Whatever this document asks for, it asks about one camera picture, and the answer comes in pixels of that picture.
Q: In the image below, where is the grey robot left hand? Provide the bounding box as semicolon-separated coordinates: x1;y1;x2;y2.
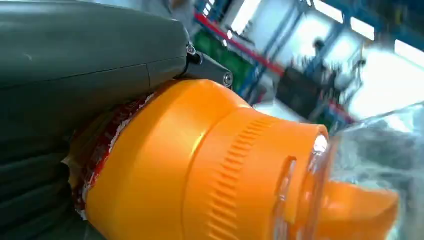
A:
0;0;234;157

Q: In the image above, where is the orange drink bottle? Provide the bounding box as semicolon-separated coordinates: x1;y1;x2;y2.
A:
62;78;333;240
316;180;401;240

